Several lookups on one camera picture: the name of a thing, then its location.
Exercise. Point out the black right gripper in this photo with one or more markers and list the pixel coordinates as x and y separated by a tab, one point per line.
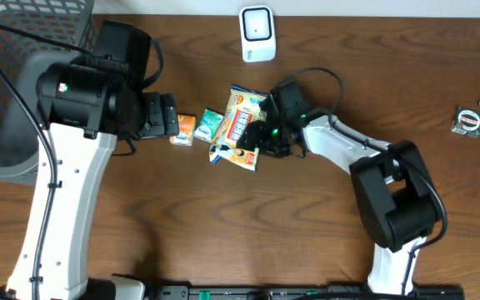
252	137

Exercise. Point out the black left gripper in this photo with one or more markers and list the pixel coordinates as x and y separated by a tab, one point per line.
169	121

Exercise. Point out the orange snack packet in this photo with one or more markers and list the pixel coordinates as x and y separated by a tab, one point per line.
186	126

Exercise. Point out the yellow snack bag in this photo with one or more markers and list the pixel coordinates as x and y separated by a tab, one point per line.
242	109

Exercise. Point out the green tissue packet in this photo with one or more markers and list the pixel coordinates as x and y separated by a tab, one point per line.
208	126

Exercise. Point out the black round-logo snack packet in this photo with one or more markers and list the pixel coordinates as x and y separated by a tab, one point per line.
466	122

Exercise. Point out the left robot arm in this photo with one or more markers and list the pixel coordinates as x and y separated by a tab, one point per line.
88	104

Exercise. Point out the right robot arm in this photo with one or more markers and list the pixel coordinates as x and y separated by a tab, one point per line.
398	204

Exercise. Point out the white barcode scanner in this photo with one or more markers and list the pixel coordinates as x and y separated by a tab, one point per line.
258	38

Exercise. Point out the dark grey plastic basket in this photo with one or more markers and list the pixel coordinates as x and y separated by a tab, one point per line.
22	60

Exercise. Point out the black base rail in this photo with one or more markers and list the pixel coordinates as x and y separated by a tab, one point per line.
261	293

